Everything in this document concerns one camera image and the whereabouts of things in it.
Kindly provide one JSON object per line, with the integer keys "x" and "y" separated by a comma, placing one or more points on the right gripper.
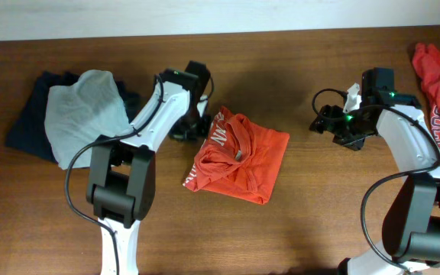
{"x": 353, "y": 143}

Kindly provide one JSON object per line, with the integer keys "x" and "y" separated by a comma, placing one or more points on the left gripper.
{"x": 204, "y": 129}

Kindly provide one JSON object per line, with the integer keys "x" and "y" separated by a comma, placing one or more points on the orange printed t-shirt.
{"x": 238, "y": 158}

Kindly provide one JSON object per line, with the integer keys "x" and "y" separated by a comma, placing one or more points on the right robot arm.
{"x": 410, "y": 240}

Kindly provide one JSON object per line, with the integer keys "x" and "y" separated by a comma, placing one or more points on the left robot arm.
{"x": 122, "y": 174}

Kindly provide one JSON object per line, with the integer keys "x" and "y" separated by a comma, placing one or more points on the folded grey t-shirt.
{"x": 77, "y": 115}

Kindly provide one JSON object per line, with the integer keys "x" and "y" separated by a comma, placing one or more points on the folded navy garment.
{"x": 28, "y": 132}

